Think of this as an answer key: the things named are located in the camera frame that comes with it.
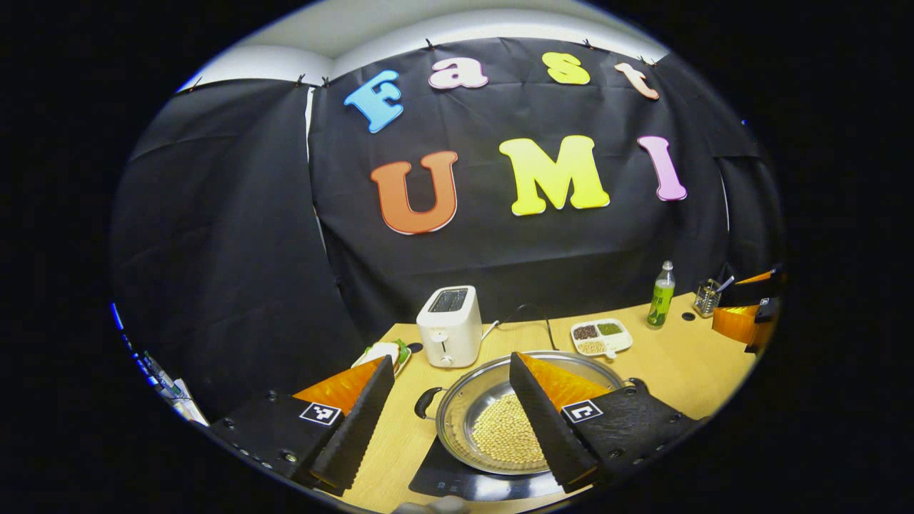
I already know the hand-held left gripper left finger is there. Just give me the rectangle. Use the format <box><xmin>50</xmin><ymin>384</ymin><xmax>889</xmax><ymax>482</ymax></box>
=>
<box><xmin>207</xmin><ymin>355</ymin><xmax>396</xmax><ymax>493</ymax></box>

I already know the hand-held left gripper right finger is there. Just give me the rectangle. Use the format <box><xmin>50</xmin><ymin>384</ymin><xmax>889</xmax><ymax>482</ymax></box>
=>
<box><xmin>508</xmin><ymin>351</ymin><xmax>704</xmax><ymax>495</ymax></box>

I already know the steel pot with black handles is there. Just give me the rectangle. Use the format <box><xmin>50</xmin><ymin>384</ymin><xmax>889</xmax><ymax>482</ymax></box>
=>
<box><xmin>414</xmin><ymin>350</ymin><xmax>647</xmax><ymax>477</ymax></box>

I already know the black induction cooktop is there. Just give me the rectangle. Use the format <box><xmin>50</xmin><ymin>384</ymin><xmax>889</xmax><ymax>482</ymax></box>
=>
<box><xmin>408</xmin><ymin>435</ymin><xmax>572</xmax><ymax>502</ymax></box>

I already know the metal mesh utensil holder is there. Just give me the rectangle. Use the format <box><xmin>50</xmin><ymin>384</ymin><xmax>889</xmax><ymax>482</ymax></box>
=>
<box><xmin>693</xmin><ymin>278</ymin><xmax>722</xmax><ymax>318</ymax></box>

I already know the pile of soybeans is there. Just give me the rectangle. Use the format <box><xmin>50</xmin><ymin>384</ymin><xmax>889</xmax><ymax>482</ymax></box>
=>
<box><xmin>470</xmin><ymin>393</ymin><xmax>547</xmax><ymax>465</ymax></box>

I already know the small white plate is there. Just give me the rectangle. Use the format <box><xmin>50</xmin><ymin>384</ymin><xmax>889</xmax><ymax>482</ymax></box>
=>
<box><xmin>351</xmin><ymin>339</ymin><xmax>413</xmax><ymax>379</ymax></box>

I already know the green tea bottle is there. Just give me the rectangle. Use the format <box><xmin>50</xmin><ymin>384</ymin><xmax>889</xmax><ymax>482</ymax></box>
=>
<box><xmin>646</xmin><ymin>261</ymin><xmax>676</xmax><ymax>329</ymax></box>

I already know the white divided bean dish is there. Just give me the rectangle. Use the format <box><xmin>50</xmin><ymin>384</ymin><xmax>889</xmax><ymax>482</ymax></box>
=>
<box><xmin>570</xmin><ymin>318</ymin><xmax>634</xmax><ymax>359</ymax></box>

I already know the white toaster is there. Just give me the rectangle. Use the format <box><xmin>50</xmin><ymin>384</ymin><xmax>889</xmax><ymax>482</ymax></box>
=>
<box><xmin>416</xmin><ymin>286</ymin><xmax>483</xmax><ymax>369</ymax></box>

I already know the black backdrop cloth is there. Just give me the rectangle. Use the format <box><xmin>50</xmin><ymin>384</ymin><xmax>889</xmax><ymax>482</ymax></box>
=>
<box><xmin>111</xmin><ymin>37</ymin><xmax>786</xmax><ymax>422</ymax></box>

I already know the cluttered side desk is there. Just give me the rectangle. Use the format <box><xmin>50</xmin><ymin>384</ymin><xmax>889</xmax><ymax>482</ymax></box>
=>
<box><xmin>118</xmin><ymin>332</ymin><xmax>209</xmax><ymax>427</ymax></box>

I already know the black power cable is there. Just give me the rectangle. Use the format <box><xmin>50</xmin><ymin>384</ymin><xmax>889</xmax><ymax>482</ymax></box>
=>
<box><xmin>495</xmin><ymin>303</ymin><xmax>558</xmax><ymax>352</ymax></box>

